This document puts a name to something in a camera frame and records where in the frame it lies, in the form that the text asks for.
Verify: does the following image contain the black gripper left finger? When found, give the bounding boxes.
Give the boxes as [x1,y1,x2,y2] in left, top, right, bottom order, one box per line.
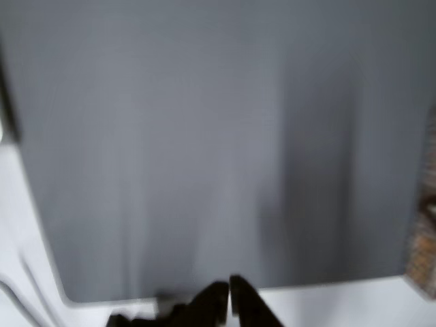
[108,280,230,327]

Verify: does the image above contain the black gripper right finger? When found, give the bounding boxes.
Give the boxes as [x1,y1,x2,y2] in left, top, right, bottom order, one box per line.
[229,273,284,327]

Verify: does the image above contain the brown patterned cardboard box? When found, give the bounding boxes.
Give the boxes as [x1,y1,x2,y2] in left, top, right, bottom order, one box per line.
[404,104,436,301]

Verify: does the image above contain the dark grey textured mat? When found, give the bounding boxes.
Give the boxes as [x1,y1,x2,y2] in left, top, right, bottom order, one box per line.
[0,0,436,303]

